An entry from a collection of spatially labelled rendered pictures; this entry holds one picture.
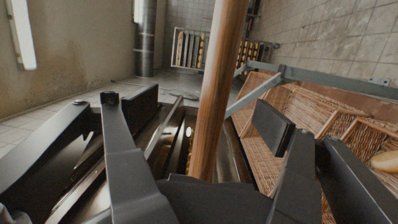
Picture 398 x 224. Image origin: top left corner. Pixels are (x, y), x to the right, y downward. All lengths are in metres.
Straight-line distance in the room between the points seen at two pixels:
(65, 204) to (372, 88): 1.21
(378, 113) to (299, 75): 0.33
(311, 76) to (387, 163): 0.33
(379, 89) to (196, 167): 0.72
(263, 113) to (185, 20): 5.13
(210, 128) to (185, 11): 5.19
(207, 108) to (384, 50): 1.54
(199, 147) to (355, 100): 0.76
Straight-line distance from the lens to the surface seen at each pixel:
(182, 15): 5.30
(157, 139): 0.83
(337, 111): 0.69
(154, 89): 0.17
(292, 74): 0.58
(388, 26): 1.69
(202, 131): 0.16
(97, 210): 0.76
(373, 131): 0.70
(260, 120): 0.17
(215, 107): 0.15
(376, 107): 0.80
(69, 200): 0.84
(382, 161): 0.68
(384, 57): 1.61
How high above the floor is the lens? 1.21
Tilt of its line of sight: 1 degrees down
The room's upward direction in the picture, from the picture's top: 82 degrees counter-clockwise
